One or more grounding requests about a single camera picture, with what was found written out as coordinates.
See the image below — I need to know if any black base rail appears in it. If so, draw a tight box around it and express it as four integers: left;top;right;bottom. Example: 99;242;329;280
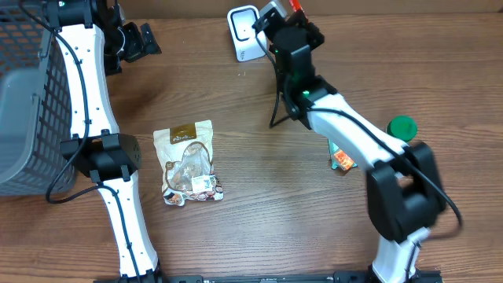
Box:
94;274;443;283

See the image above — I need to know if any orange snack packet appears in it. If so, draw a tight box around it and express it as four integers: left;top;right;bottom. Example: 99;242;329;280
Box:
332;149;356;171

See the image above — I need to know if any green lid Knorr jar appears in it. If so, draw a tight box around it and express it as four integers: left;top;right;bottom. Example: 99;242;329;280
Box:
386;116;418;142

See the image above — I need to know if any grey plastic mesh basket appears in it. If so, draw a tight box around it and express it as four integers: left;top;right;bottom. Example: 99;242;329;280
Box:
1;1;72;197

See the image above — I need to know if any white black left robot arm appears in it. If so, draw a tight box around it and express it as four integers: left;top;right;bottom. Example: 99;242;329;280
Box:
43;0;164;282

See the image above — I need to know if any white brown snack bag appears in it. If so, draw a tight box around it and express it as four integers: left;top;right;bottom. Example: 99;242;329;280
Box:
153;119;224;207

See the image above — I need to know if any white barcode scanner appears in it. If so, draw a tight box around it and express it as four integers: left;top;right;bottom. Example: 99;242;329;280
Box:
227;5;266;62

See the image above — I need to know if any red white snack packet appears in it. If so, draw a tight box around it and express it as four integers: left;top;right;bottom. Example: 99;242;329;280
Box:
288;0;303;12

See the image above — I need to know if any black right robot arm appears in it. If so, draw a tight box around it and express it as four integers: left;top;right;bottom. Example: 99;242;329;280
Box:
252;2;448;282

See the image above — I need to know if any teal white snack packet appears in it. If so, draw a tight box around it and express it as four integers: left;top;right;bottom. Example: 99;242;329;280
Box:
328;140;357;171

